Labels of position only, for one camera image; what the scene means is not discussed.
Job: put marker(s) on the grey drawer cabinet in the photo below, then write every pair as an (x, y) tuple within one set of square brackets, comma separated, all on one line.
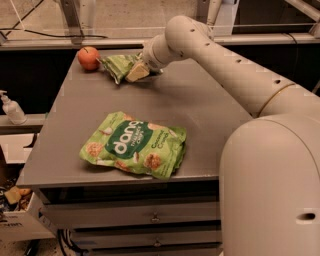
[(104, 211)]

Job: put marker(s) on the white pump sanitizer bottle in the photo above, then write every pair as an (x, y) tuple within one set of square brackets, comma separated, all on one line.
[(12, 109)]

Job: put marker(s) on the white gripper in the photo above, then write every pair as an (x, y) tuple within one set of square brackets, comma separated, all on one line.
[(149, 58)]

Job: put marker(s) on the red apple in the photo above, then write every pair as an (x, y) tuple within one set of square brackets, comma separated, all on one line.
[(88, 58)]

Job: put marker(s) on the grey metal rail frame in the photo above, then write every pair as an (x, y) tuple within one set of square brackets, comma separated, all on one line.
[(53, 24)]

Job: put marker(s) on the white cardboard box with snacks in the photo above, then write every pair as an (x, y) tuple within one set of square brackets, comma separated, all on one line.
[(20, 208)]

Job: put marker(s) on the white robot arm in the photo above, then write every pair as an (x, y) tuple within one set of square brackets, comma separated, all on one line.
[(269, 175)]

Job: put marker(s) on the green jalapeno chip bag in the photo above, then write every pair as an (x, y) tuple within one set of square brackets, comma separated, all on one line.
[(118, 66)]

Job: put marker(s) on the green dang rice chips bag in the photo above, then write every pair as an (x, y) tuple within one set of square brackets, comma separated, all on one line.
[(136, 146)]

